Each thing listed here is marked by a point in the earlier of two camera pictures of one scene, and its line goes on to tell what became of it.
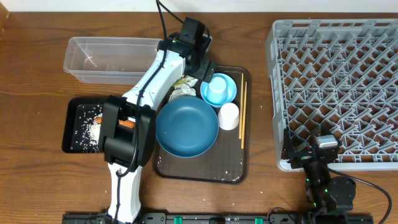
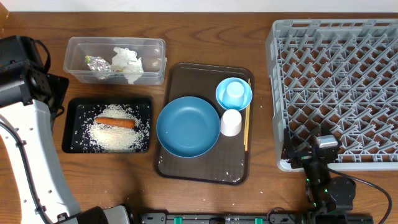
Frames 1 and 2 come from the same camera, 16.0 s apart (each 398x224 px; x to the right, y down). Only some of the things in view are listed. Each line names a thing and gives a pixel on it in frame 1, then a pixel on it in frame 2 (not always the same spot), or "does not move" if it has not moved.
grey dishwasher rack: (342, 75) does not move
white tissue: (185, 89) -> (126, 60)
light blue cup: (217, 91) -> (234, 96)
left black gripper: (208, 72) -> (58, 84)
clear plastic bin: (109, 60) does not move
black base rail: (224, 218) does not move
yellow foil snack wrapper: (181, 81) -> (101, 68)
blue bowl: (187, 127) does not move
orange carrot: (127, 123) does not move
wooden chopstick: (240, 110) -> (246, 128)
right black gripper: (288, 152) does not move
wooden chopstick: (244, 116) -> (247, 121)
